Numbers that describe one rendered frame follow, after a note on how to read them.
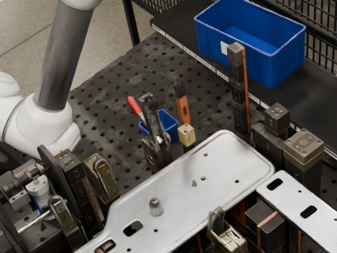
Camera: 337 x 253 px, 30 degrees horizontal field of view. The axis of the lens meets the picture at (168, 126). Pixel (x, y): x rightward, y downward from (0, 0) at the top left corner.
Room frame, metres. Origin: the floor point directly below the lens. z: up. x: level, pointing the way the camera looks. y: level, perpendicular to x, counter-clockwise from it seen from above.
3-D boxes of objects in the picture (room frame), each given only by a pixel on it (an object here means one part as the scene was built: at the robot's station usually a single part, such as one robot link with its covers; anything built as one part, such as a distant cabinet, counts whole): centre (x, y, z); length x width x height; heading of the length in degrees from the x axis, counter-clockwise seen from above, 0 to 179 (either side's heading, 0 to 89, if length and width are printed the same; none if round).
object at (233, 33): (1.49, -0.29, 1.10); 0.30 x 0.17 x 0.13; 36
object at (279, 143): (1.17, -0.27, 0.85); 0.12 x 0.03 x 0.30; 29
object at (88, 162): (1.14, 0.21, 0.88); 0.11 x 0.09 x 0.37; 29
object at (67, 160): (1.13, 0.28, 0.91); 0.07 x 0.05 x 0.42; 29
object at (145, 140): (1.20, 0.04, 0.88); 0.07 x 0.06 x 0.35; 29
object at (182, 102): (1.24, -0.05, 0.95); 0.03 x 0.01 x 0.50; 119
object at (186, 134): (1.20, -0.05, 0.88); 0.04 x 0.04 x 0.36; 29
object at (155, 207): (0.99, 0.07, 1.02); 0.03 x 0.03 x 0.07
